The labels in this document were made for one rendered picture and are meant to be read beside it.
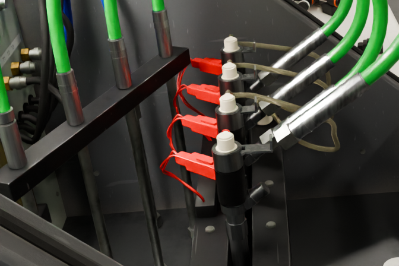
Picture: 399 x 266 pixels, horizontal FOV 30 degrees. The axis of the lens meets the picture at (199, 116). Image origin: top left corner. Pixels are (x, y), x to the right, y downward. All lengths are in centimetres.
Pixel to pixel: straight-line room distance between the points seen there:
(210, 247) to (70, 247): 43
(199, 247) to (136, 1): 35
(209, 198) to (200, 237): 5
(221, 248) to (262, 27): 33
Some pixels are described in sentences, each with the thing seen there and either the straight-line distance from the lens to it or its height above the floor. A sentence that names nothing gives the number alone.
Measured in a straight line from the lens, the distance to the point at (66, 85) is 76.
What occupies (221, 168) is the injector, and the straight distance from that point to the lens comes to 69.
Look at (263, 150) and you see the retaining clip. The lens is 68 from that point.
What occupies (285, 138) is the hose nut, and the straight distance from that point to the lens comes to 67.
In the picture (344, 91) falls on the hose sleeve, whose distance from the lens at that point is 66.
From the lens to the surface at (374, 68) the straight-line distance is 66.
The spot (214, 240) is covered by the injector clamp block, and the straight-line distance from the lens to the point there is 78.
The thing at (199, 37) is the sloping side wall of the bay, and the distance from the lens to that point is 98.
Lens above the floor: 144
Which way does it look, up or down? 27 degrees down
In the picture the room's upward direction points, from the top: 8 degrees counter-clockwise
